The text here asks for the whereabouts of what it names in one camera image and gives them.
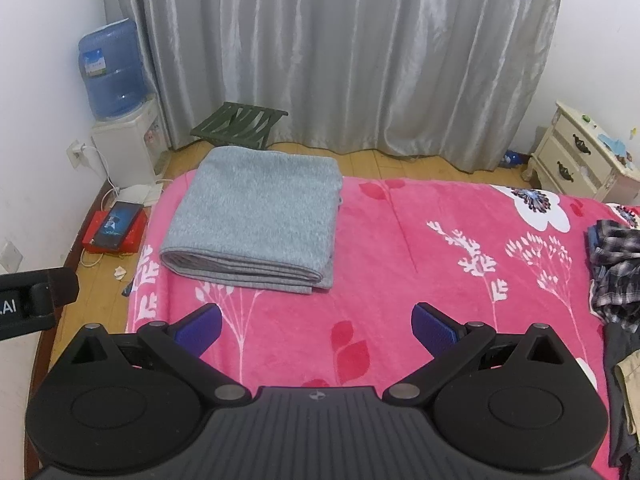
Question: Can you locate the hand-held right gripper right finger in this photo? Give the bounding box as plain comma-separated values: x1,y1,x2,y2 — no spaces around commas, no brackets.
383,302,564,408

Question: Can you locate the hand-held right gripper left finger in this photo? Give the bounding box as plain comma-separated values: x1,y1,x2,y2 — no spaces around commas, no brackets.
70,303,253,409

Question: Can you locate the grey sweatshirt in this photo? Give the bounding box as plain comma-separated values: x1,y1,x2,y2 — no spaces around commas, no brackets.
159,146,345,297

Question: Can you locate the pink floral fleece blanket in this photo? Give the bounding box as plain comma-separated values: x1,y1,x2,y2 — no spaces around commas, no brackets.
125,170,640,480

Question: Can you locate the red box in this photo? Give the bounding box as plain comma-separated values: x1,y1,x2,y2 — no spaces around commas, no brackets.
81,210,150,255

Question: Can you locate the black picture box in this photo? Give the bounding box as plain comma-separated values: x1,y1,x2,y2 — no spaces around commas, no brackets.
95,201,143,251

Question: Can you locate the white water dispenser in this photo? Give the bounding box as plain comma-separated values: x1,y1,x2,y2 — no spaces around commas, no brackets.
90,96,171,188

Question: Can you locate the dark grey garment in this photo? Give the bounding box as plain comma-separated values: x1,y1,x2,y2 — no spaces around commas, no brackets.
602,322,640,471

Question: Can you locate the black white plaid shirt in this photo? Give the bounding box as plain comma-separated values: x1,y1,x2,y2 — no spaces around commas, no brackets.
590,205,640,333

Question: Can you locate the green folding stool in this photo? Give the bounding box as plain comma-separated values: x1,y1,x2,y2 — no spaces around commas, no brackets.
189,101,290,151

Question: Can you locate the cream nightstand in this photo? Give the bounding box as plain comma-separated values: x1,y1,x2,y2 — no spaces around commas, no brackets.
522,101,640,204

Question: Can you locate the blue water bottle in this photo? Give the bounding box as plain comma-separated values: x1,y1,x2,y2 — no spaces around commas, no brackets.
77,17,147,121

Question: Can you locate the light blue toy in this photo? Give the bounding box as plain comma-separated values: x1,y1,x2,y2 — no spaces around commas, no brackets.
597,132,630,155

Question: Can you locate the silver grey curtain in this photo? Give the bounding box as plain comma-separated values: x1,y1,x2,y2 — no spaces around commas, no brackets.
100,0,568,176

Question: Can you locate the white wall socket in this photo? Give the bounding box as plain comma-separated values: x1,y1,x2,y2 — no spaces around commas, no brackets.
0,240,24,272
67,139,88,170

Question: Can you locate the white cable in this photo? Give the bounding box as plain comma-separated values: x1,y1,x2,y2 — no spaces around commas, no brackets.
80,142,122,197

